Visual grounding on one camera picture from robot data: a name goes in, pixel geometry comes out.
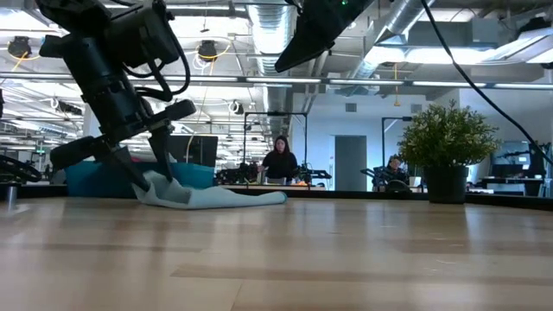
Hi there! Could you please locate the background work table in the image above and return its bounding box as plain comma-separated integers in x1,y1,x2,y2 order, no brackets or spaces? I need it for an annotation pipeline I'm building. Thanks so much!
219,184,328,192

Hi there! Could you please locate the background office desk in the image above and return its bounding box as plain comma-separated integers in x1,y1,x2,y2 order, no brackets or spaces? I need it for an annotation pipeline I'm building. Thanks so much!
468,140,552,195

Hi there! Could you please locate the silver ventilation duct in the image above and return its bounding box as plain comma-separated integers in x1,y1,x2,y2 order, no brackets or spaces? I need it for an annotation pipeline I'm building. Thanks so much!
246,0,296,143

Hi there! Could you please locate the black background stand frame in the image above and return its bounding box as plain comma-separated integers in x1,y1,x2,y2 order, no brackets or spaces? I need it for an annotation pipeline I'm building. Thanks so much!
243,111,309,187
380,115,411,174

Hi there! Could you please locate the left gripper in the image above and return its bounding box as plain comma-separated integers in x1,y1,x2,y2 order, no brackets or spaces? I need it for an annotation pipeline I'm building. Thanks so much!
49,99,198,194

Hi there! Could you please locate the silver metal post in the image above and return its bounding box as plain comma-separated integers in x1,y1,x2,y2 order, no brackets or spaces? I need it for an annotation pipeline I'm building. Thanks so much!
5,183,19,211

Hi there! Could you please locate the black background monitor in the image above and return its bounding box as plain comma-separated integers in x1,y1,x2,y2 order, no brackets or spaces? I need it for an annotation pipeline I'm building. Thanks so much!
167,135,219,168

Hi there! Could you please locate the person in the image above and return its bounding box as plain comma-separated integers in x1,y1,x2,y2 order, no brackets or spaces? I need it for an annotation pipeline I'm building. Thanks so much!
258,135,300,186
378,155,410,192

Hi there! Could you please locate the yellow hanging cord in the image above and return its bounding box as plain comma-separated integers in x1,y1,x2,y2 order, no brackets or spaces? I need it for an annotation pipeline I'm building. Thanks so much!
391,62,401,108

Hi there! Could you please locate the light blue teal-edged towel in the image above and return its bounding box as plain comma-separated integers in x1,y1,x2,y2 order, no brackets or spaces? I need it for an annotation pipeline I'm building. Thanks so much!
131,169,289,211

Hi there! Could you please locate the teal blue bin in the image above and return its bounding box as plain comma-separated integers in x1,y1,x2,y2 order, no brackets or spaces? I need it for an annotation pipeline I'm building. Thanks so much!
64,160,216,199

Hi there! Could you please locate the background door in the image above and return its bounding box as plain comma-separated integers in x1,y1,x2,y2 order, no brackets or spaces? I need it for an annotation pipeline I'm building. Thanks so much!
334,136,368,192

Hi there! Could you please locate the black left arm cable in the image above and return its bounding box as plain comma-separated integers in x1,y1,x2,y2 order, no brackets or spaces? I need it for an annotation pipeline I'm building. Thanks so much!
123,25,192,104

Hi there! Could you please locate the long hanging light bar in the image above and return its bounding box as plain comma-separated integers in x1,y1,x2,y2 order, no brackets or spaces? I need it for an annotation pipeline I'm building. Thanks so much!
0,71,553,91

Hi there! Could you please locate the black curved hose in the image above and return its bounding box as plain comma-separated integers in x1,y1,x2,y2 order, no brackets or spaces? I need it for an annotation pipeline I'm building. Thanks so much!
0,154,43,183

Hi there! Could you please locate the potted artificial plant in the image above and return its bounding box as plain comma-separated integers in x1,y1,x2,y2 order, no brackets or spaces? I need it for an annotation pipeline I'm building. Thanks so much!
397,98,502,205

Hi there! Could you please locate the black ceiling cable reel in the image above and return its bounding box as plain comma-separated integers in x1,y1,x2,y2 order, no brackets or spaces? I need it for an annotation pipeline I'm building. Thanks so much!
7,35,32,60
197,39,219,61

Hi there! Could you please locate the long black right arm cable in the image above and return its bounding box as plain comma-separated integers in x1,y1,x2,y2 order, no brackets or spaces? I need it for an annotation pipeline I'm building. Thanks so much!
421,0,553,166

